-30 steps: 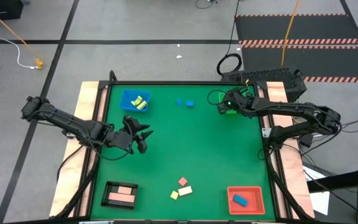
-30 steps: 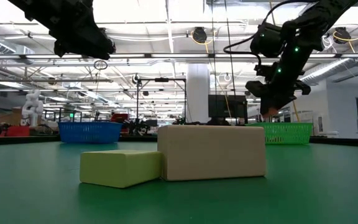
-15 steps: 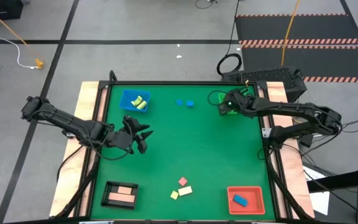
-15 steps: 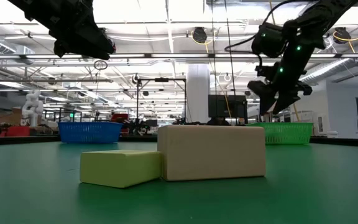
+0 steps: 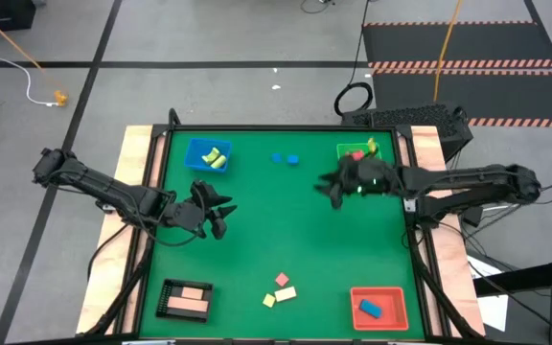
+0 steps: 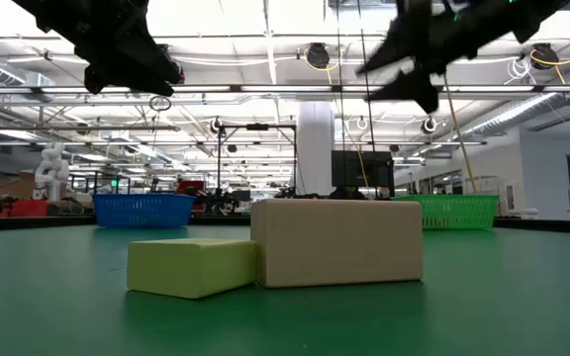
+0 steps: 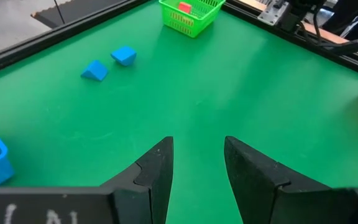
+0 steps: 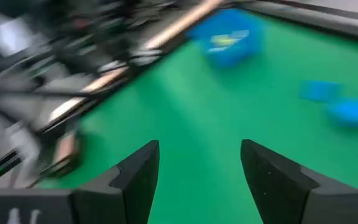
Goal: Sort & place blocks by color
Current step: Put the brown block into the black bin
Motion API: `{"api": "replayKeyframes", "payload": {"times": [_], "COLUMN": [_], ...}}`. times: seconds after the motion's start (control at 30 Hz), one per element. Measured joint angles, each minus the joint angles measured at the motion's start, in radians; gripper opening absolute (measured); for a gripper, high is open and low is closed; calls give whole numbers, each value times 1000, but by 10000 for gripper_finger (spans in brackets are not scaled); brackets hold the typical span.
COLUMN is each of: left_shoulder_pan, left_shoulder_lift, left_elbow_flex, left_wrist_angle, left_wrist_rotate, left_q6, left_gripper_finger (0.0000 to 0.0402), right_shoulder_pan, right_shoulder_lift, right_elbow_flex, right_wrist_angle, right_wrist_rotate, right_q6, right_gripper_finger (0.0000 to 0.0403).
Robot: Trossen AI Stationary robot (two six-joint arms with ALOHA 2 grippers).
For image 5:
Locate black computer tower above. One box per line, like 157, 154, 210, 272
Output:
340, 103, 474, 164

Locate wooden table side board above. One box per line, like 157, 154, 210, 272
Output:
407, 125, 487, 336
75, 125, 167, 335

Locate black coiled floor cable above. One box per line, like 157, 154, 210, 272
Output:
333, 0, 376, 118

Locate white floor cable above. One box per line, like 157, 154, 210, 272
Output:
0, 0, 59, 106

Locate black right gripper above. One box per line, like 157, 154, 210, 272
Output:
313, 155, 395, 211

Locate orange floor cable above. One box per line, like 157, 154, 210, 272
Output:
0, 4, 66, 97
432, 0, 464, 103

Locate white paper sheets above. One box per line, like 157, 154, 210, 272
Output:
467, 256, 510, 333

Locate red plastic basket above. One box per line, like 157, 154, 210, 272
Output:
350, 286, 410, 332

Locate black power adapter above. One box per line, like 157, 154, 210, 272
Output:
461, 205, 484, 228

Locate green plastic basket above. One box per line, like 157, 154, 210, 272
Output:
335, 141, 383, 162

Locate black table frame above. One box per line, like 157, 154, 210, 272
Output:
77, 107, 486, 345

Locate long wooden plank block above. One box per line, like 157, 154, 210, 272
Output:
166, 296, 210, 313

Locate black hazard-striped floor mat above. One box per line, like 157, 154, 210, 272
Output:
361, 20, 552, 129

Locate light wooden rectangular block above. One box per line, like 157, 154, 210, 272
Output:
273, 286, 298, 303

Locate blue rectangular block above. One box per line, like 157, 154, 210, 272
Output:
357, 298, 383, 320

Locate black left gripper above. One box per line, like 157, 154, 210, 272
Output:
168, 181, 238, 241

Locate blue plastic basket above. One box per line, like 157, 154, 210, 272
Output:
183, 137, 233, 173

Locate black plastic basket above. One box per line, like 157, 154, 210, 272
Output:
155, 278, 215, 323

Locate black floor bar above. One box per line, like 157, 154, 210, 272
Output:
471, 258, 552, 297

